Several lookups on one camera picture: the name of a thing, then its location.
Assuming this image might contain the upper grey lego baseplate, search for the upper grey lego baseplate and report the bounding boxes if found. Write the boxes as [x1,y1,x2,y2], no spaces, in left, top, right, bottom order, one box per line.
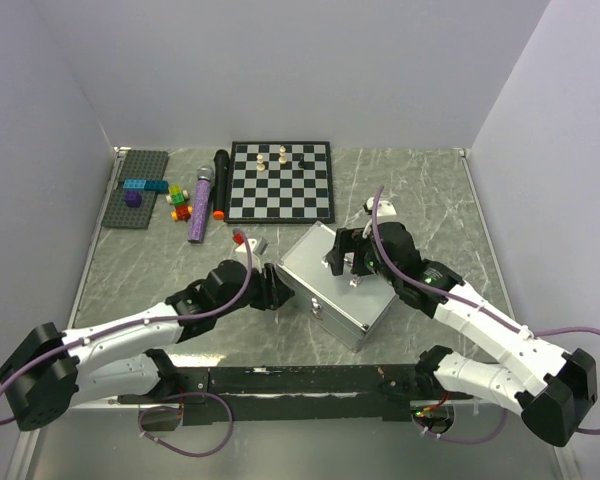
[118,150,169,182]

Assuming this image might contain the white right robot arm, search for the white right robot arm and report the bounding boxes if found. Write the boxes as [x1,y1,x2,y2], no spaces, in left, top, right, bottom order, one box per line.
[325,222,597,447]

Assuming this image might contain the white chess pawn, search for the white chess pawn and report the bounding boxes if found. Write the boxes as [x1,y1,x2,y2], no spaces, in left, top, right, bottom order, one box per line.
[256,154,265,171]

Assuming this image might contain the grey metal case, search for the grey metal case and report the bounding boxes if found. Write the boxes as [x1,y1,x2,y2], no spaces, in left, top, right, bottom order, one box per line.
[275,222,396,352]

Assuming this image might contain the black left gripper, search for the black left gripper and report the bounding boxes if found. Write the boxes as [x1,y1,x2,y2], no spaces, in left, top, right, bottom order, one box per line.
[215,260,294,318]

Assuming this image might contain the purple glitter microphone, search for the purple glitter microphone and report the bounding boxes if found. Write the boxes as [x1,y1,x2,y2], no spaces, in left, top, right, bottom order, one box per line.
[187,165,214,244]

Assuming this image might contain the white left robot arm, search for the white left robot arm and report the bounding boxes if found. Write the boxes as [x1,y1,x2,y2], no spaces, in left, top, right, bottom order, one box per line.
[0,260,294,431]

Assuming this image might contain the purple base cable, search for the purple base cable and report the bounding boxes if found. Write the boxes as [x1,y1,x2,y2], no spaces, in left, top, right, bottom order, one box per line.
[138,392,234,457]
[419,409,509,446]

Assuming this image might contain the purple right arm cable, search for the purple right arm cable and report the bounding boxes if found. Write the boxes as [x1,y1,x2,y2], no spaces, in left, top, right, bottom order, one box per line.
[371,185,600,436]

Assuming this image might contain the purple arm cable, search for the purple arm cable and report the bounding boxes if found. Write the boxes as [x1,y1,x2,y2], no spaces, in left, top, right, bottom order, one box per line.
[371,185,600,436]
[0,230,255,429]

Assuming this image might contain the purple lego brick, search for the purple lego brick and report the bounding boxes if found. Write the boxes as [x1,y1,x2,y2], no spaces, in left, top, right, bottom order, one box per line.
[124,190,142,208]

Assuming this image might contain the lower grey lego baseplate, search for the lower grey lego baseplate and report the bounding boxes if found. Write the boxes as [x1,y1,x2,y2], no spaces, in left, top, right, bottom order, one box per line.
[101,188,157,230]

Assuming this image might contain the blue lego brick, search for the blue lego brick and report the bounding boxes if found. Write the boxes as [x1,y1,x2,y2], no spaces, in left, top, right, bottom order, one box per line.
[122,179,169,193]

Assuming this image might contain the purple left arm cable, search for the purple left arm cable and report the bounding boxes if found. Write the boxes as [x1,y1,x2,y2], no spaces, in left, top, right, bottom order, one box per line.
[0,230,255,429]

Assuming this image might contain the colourful lego car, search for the colourful lego car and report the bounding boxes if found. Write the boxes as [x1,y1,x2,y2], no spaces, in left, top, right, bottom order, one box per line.
[166,185,193,221]

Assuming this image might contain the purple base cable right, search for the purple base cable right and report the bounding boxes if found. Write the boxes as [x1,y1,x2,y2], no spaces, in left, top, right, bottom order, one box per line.
[419,409,509,446]

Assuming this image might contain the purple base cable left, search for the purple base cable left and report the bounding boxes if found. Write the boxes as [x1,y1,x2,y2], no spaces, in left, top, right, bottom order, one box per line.
[138,392,234,457]

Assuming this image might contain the white chess queen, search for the white chess queen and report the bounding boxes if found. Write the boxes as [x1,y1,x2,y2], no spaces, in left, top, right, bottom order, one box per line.
[279,146,287,164]

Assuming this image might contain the black white chessboard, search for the black white chessboard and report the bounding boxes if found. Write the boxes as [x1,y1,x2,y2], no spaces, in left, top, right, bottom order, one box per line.
[224,141,335,224]

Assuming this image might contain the grey lego baseplate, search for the grey lego baseplate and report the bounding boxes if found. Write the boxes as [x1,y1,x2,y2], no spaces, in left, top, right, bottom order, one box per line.
[101,188,157,230]
[118,150,169,182]

